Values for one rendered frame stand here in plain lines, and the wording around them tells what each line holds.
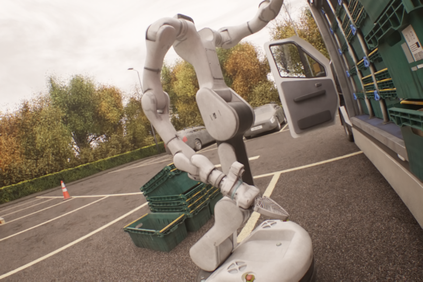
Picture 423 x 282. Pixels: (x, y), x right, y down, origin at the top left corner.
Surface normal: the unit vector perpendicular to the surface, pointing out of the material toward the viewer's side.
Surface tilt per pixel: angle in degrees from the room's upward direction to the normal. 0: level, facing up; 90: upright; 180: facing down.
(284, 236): 73
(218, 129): 91
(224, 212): 90
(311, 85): 91
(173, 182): 93
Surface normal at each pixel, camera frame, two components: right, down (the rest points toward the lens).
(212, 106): -0.49, 0.07
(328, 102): -0.11, -0.01
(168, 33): 0.75, 0.38
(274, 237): -0.62, -0.13
